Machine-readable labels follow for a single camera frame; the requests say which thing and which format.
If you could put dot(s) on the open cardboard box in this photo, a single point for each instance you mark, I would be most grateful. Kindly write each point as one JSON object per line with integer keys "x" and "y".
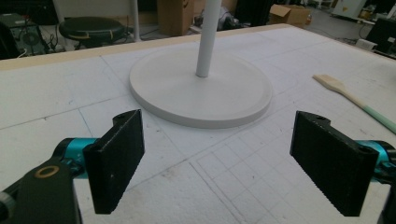
{"x": 289, "y": 14}

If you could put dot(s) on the white round stand with pole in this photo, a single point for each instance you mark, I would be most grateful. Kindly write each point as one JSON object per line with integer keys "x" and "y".
{"x": 202, "y": 84}

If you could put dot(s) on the black computer tower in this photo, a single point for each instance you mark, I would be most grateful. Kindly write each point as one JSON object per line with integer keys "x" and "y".
{"x": 23, "y": 35}

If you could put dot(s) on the black round stool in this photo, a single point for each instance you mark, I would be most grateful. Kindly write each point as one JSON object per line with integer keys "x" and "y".
{"x": 91, "y": 29}

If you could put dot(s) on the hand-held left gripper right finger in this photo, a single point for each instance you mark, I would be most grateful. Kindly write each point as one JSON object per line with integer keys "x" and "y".
{"x": 336, "y": 165}

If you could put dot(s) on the white table leg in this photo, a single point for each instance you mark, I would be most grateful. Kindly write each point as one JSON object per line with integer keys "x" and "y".
{"x": 134, "y": 20}

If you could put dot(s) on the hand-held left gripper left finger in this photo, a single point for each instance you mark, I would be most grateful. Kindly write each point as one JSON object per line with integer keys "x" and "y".
{"x": 112, "y": 168}

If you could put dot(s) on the tall cardboard box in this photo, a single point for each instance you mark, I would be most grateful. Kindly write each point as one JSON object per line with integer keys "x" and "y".
{"x": 175, "y": 16}

